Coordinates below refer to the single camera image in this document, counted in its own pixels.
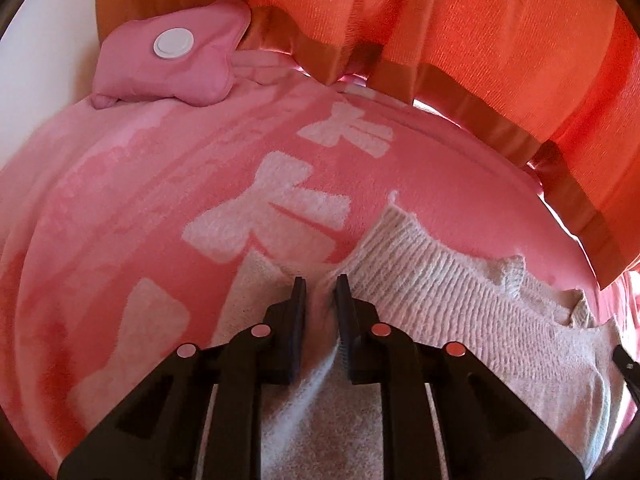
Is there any orange curtain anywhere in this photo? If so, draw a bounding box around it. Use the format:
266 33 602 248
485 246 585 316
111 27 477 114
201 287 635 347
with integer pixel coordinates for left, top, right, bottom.
95 0 640 291

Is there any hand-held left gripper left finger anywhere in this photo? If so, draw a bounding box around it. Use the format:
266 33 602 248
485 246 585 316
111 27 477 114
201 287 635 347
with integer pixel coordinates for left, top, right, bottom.
58 276 307 480

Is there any white knitted sweater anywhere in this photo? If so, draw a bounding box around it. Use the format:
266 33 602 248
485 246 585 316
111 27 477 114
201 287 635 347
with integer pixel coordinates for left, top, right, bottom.
192 191 627 480

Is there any pink hot water bag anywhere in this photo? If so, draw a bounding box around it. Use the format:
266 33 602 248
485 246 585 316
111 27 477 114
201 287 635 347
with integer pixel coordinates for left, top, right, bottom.
89 0 252 110

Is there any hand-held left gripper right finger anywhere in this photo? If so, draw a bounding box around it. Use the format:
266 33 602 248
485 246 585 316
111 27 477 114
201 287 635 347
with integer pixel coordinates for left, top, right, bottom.
336 274 584 480

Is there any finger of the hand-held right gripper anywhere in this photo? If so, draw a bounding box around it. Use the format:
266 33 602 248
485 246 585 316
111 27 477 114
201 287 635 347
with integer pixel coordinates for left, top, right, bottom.
612 344 640 388

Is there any pink patterned blanket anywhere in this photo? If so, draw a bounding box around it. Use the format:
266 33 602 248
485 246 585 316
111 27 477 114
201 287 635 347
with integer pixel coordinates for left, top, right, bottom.
0 51 640 461

